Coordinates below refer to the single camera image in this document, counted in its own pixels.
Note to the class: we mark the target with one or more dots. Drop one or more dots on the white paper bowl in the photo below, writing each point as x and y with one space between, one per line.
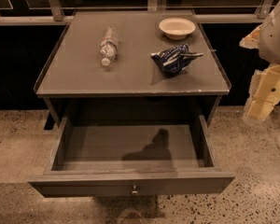
177 28

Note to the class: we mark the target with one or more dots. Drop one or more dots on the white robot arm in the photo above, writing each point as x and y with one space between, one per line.
269 48

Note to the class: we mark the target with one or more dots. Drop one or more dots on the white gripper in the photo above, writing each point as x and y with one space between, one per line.
275 36

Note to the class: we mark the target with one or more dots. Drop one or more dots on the metal railing frame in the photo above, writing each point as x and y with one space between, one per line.
53 12

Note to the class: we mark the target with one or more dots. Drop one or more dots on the open grey top drawer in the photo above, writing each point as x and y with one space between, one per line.
107 157

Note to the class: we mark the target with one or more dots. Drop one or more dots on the clear plastic water bottle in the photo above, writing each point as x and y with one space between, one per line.
109 46

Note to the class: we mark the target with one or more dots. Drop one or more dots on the metal drawer knob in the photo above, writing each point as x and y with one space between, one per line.
135 191

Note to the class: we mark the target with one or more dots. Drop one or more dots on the grey wooden cabinet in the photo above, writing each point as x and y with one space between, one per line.
76 71

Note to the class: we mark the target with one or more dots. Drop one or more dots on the blue chip bag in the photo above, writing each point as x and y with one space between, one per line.
173 60

